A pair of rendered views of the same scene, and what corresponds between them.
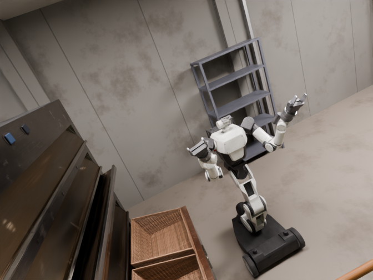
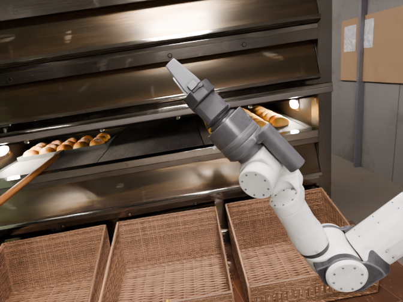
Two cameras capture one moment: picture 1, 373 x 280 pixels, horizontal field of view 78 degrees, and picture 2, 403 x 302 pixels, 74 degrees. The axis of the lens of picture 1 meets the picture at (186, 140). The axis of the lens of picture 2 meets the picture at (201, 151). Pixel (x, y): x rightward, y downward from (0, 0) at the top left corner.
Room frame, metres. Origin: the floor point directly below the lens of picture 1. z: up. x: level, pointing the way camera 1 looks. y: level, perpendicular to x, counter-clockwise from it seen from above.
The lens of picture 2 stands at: (1.33, -0.58, 1.60)
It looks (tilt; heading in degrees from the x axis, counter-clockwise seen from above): 18 degrees down; 93
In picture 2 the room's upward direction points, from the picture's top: 9 degrees counter-clockwise
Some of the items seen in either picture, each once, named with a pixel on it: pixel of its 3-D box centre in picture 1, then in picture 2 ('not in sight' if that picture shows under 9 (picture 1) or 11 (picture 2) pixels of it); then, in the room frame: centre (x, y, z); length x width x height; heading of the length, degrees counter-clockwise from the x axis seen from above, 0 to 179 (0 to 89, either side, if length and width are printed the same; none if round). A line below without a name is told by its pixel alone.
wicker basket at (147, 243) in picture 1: (162, 238); (291, 242); (1.63, 0.52, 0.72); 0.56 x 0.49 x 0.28; 5
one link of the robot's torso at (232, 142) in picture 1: (227, 142); not in sight; (1.85, -0.33, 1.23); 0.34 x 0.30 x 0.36; 99
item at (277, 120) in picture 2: not in sight; (240, 118); (1.52, 1.23, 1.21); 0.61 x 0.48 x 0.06; 95
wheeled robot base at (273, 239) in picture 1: (256, 228); not in sight; (1.83, -0.34, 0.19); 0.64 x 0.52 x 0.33; 9
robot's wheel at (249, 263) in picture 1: (250, 265); not in sight; (1.55, -0.11, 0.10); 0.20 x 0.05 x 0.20; 9
